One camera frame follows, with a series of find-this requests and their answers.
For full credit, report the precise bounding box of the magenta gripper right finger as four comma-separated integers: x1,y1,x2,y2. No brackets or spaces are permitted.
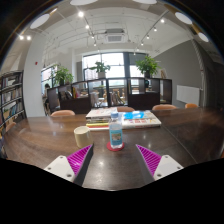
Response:
136,145,183,181

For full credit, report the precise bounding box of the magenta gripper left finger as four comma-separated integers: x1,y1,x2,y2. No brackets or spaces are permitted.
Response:
44,145,93,186

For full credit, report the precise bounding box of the clear plastic water bottle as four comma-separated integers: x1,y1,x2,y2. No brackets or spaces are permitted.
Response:
109,112,123,149

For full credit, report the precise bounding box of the cream ceramic cup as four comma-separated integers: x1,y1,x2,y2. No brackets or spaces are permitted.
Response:
74,126,93,148

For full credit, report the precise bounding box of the red round coaster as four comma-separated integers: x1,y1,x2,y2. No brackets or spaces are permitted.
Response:
106,141,124,152

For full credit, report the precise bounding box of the stack of books blue cover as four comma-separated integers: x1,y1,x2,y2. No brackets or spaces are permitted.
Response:
121,110,161,129

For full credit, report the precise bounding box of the stack of books left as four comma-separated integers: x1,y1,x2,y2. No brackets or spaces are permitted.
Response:
86,107,117,130

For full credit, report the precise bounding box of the orange chair centre left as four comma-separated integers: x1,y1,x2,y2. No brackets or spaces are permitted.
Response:
51,110,75,117

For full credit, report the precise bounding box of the orange chair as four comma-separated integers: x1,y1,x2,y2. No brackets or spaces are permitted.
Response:
152,104,177,110
51,110,75,117
6,122,16,132
117,106,135,112
185,103,198,108

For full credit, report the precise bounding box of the orange chair centre right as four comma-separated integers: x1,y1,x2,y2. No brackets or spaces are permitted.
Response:
152,104,177,110

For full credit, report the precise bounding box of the orange chair far right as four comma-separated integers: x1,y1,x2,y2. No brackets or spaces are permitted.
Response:
185,103,198,108

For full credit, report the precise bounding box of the seated person in background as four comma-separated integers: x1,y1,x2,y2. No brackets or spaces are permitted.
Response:
43,83,50,103

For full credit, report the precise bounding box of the orange chair far left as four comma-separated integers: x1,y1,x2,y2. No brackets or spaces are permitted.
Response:
6,122,16,132

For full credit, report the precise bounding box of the dark low shelf divider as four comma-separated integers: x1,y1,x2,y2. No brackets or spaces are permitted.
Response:
48,77,172,114

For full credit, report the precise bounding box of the tall bookshelf with books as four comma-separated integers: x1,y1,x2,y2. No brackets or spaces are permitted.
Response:
0,70,26,128

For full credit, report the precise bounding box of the potted plant left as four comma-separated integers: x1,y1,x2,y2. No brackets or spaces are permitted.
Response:
51,65,73,86

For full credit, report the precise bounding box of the potted plant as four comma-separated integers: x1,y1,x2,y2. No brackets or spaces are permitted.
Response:
136,56,160,78
90,62,111,78
51,65,73,86

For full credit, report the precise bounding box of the potted plant right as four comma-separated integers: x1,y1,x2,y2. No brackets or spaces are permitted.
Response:
136,56,160,78

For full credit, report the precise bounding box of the potted plant middle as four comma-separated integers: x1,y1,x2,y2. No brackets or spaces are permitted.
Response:
90,62,111,78

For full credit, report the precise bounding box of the round pendant lamp far right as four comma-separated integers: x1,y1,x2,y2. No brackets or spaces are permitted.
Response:
192,23,209,42

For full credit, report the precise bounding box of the round pendant lamp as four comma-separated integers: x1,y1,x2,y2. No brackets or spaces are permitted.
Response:
70,0,98,6
30,8,57,29
133,0,157,5
192,23,209,42
165,4,192,25

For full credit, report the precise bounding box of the ceiling air conditioner unit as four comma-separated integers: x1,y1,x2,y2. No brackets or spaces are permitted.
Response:
104,28,125,43

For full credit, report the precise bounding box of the round pendant lamp centre right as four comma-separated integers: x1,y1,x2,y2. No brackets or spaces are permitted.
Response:
133,0,157,5

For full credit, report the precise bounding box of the round pendant lamp centre left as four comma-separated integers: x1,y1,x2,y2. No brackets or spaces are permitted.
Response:
70,0,98,6

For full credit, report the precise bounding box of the white wall radiator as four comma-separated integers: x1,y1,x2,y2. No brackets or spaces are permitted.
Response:
176,85,200,105

